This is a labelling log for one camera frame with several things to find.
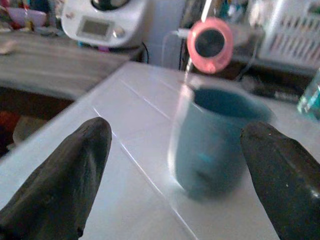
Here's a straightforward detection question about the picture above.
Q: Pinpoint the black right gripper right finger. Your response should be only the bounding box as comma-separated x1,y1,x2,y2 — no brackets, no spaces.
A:
239,121,320,240

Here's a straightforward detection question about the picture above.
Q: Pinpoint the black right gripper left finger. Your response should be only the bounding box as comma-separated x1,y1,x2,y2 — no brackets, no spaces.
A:
0,116,113,240

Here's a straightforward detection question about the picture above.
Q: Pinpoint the teal blue cup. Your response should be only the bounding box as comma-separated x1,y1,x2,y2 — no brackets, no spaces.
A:
172,83,275,201

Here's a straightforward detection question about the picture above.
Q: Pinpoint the grey wooden counter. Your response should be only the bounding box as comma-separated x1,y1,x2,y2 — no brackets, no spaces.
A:
0,31,141,101

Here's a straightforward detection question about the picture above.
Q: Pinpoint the white plastic crate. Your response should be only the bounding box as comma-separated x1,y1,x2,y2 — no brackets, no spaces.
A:
258,0,320,70

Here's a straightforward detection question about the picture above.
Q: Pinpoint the pink round device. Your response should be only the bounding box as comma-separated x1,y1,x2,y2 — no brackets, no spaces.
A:
186,17,235,74

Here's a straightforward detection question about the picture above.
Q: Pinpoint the white kitchen machine with display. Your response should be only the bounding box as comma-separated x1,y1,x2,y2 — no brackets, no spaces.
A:
60,0,148,49

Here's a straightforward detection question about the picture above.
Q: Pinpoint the purple bowl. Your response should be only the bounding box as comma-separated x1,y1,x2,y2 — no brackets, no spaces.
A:
6,6,48,28

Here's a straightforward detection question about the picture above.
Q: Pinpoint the white cable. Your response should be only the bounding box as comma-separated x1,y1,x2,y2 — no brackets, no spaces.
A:
234,37,260,82

